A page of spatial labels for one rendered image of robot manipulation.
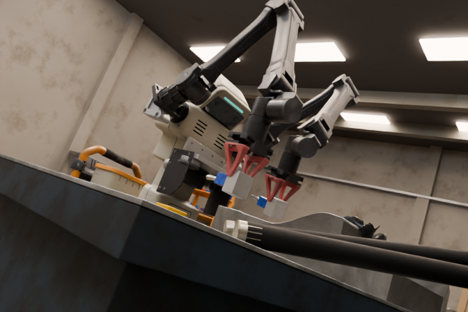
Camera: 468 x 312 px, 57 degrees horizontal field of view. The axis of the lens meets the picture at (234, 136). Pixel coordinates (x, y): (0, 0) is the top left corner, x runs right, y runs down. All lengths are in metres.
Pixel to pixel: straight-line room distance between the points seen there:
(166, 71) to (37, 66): 3.40
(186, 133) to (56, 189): 1.16
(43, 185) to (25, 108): 9.28
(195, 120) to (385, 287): 0.92
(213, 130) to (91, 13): 8.95
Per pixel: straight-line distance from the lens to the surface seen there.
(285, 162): 1.25
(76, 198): 0.35
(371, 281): 0.86
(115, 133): 10.73
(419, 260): 0.62
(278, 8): 1.33
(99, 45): 10.45
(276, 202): 1.24
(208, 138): 1.59
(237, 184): 0.96
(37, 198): 0.41
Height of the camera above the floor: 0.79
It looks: 14 degrees up
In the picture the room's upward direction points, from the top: 21 degrees clockwise
